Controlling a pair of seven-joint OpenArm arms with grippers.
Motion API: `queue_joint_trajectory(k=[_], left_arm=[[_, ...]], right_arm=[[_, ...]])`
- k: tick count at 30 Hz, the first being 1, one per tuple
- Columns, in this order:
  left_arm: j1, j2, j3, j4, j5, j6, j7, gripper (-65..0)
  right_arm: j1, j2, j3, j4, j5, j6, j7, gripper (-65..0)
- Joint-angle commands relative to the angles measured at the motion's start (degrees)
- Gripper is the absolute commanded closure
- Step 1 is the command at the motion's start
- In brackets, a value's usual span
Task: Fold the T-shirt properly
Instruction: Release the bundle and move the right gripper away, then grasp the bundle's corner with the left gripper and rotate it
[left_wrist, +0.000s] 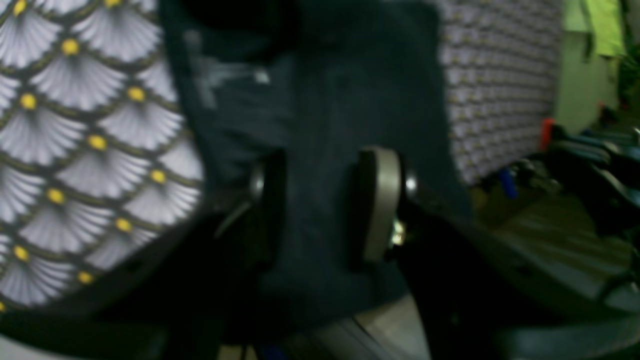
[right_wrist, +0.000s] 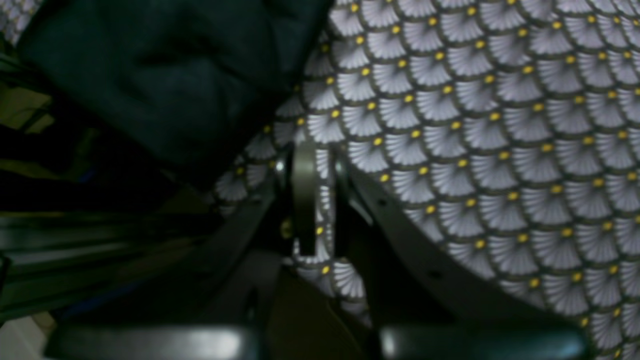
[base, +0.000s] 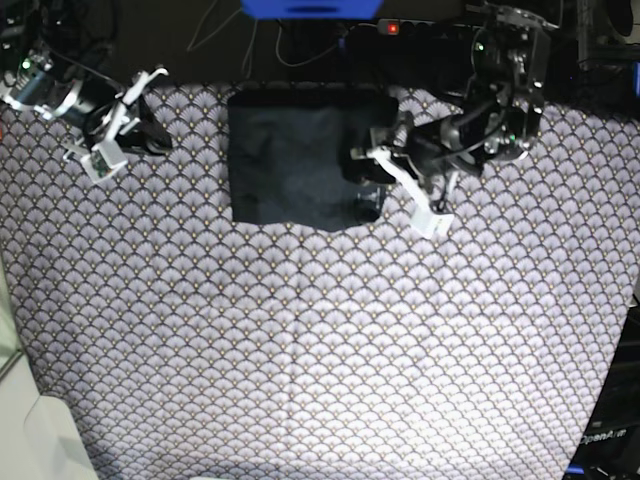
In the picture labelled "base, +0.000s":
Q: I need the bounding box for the black OpenArm base box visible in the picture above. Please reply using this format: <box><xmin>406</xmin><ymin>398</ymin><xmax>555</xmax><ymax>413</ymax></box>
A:
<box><xmin>564</xmin><ymin>306</ymin><xmax>639</xmax><ymax>479</ymax></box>

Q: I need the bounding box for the white cabinet corner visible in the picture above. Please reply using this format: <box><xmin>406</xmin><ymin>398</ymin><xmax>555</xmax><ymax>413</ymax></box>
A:
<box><xmin>1</xmin><ymin>279</ymin><xmax>97</xmax><ymax>479</ymax></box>

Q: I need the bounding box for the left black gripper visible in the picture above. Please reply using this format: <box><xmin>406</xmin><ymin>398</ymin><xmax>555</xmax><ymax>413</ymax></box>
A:
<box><xmin>343</xmin><ymin>115</ymin><xmax>460</xmax><ymax>222</ymax></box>

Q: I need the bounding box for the dark navy T-shirt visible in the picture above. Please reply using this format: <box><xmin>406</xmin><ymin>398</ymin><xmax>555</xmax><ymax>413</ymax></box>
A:
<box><xmin>227</xmin><ymin>89</ymin><xmax>399</xmax><ymax>232</ymax></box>

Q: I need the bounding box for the grey cable loop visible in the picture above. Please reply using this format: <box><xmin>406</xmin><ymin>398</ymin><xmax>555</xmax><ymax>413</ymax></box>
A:
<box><xmin>274</xmin><ymin>19</ymin><xmax>341</xmax><ymax>69</ymax></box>

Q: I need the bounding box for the fan-patterned grey tablecloth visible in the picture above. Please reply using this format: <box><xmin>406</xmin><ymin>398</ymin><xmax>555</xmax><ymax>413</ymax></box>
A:
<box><xmin>1</xmin><ymin>85</ymin><xmax>639</xmax><ymax>479</ymax></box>

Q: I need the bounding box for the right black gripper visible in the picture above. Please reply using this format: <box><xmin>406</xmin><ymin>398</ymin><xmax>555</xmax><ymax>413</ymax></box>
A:
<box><xmin>84</xmin><ymin>97</ymin><xmax>173</xmax><ymax>156</ymax></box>

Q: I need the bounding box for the black power strip red switch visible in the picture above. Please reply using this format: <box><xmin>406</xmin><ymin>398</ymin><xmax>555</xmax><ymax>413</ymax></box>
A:
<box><xmin>375</xmin><ymin>18</ymin><xmax>435</xmax><ymax>37</ymax></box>

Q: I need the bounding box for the blue clamp far right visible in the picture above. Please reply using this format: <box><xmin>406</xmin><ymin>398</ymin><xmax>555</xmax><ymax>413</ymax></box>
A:
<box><xmin>625</xmin><ymin>62</ymin><xmax>640</xmax><ymax>112</ymax></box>

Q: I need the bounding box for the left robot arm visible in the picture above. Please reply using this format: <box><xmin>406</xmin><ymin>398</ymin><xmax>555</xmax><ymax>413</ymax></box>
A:
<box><xmin>346</xmin><ymin>1</ymin><xmax>554</xmax><ymax>217</ymax></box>

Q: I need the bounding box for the blue box at top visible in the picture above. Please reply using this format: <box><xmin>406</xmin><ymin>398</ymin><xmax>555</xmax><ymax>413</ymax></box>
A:
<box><xmin>241</xmin><ymin>0</ymin><xmax>382</xmax><ymax>20</ymax></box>

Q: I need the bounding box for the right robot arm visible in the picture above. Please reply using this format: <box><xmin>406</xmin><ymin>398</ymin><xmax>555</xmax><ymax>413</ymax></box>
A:
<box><xmin>1</xmin><ymin>35</ymin><xmax>172</xmax><ymax>155</ymax></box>

